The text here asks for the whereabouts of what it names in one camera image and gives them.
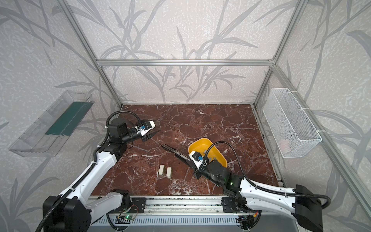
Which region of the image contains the green circuit board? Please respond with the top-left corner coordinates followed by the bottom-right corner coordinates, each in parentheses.
top-left (115, 215), bottom-right (135, 224)

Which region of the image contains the white wire basket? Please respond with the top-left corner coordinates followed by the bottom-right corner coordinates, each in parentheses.
top-left (263, 88), bottom-right (322, 159)

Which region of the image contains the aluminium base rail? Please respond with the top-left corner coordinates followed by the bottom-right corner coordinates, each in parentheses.
top-left (59, 194), bottom-right (305, 225)

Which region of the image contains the clear plastic wall shelf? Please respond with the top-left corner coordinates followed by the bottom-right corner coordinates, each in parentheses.
top-left (9, 90), bottom-right (94, 158)

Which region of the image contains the yellow plastic tray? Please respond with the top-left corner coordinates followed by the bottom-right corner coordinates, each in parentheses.
top-left (188, 137), bottom-right (228, 169)

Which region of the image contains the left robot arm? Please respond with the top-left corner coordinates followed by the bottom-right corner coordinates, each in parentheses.
top-left (36, 118), bottom-right (155, 232)

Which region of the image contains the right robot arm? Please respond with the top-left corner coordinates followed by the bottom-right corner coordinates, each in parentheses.
top-left (189, 150), bottom-right (324, 232)

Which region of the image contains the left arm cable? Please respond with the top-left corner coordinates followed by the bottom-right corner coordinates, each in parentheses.
top-left (34, 110), bottom-right (143, 232)

